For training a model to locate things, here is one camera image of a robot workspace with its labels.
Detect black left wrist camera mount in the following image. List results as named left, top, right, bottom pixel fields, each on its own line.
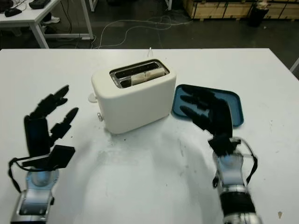
left=22, top=144, right=76, bottom=170

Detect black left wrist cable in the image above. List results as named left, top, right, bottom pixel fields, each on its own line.
left=8, top=157, right=31, bottom=193

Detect white floor cable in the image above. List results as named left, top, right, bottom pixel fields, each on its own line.
left=92, top=16, right=194, bottom=49

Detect white bread slice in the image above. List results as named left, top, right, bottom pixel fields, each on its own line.
left=130, top=67, right=165, bottom=86

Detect black laptop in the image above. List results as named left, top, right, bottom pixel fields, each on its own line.
left=0, top=0, right=14, bottom=14

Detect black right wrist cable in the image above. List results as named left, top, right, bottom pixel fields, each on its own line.
left=233, top=137, right=259, bottom=187

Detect black handheld device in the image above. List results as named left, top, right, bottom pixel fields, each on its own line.
left=29, top=0, right=50, bottom=8

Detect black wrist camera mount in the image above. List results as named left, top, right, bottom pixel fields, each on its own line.
left=22, top=144, right=76, bottom=170
left=207, top=136, right=241, bottom=156

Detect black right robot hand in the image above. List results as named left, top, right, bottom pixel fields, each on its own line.
left=179, top=85, right=234, bottom=140

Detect wooden crates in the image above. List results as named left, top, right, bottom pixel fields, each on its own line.
left=183, top=0, right=299, bottom=20

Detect black bin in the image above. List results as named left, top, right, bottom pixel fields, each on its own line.
left=247, top=1, right=269, bottom=28

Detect black computer mouse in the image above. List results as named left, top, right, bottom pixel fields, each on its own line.
left=4, top=8, right=22, bottom=17

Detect blue plastic tray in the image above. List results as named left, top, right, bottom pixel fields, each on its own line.
left=171, top=84, right=244, bottom=128

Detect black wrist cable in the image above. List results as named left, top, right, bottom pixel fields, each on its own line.
left=233, top=137, right=259, bottom=187
left=8, top=157, right=31, bottom=193

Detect cream white toaster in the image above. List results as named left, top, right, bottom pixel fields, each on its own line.
left=91, top=58, right=178, bottom=135

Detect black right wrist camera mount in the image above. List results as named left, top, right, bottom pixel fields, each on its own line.
left=207, top=136, right=241, bottom=156

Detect white desk frame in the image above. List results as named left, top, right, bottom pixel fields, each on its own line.
left=88, top=0, right=173, bottom=12

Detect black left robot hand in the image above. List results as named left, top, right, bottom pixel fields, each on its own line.
left=23, top=84, right=79, bottom=157

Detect white desk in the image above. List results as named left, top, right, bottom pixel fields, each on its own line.
left=0, top=0, right=94, bottom=49

